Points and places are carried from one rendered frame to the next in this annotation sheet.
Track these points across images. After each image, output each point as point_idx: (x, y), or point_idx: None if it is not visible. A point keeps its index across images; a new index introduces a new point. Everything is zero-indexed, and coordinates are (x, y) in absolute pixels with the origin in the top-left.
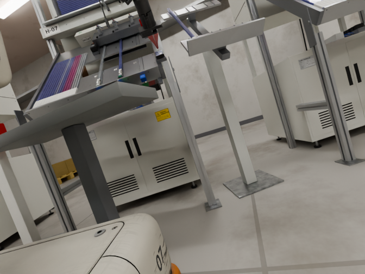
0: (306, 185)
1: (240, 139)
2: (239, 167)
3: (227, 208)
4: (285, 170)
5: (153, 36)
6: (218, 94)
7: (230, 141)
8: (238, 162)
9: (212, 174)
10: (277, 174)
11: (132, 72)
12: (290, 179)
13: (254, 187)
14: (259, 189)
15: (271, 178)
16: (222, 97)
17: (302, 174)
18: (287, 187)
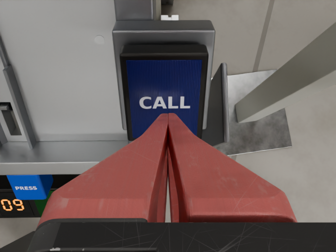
0: (308, 181)
1: (279, 107)
2: (243, 103)
3: None
4: (312, 106)
5: (176, 187)
6: (325, 70)
7: (260, 87)
8: (247, 106)
9: (188, 5)
10: (294, 113)
11: None
12: (302, 145)
13: (244, 140)
14: (249, 152)
15: (279, 128)
16: (326, 79)
17: (323, 143)
18: (285, 168)
